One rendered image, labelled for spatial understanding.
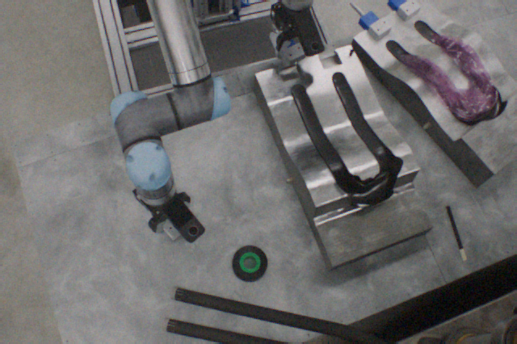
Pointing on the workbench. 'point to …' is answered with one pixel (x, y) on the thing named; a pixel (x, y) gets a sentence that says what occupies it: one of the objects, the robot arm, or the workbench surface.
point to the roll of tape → (251, 259)
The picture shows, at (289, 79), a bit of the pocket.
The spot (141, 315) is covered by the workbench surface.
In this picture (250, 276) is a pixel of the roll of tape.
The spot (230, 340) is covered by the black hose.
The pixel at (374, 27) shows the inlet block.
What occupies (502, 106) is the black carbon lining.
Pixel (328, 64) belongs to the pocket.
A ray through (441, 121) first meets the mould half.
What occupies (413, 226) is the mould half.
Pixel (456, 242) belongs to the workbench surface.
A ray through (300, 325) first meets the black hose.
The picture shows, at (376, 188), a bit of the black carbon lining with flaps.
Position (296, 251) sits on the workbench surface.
